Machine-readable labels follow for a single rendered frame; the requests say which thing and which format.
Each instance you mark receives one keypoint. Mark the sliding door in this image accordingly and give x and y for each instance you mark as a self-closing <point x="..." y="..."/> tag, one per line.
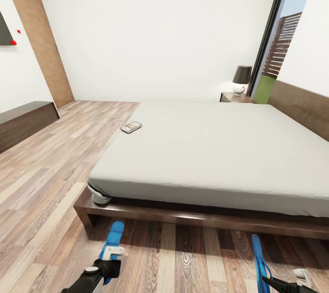
<point x="39" y="33"/>

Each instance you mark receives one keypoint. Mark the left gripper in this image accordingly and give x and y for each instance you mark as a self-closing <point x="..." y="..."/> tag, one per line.
<point x="113" y="267"/>

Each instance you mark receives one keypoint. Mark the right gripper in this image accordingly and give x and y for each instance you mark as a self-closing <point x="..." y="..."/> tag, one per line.
<point x="285" y="287"/>

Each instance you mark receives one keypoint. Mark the nightstand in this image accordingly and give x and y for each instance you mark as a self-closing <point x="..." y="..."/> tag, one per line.
<point x="230" y="97"/>

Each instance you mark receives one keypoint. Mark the sandal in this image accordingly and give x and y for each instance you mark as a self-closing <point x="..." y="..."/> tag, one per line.
<point x="113" y="240"/>
<point x="263" y="287"/>

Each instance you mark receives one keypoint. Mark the hardback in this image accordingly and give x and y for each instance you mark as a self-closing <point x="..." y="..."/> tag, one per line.
<point x="131" y="126"/>

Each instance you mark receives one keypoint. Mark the fixed window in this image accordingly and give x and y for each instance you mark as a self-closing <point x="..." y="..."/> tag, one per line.
<point x="280" y="28"/>

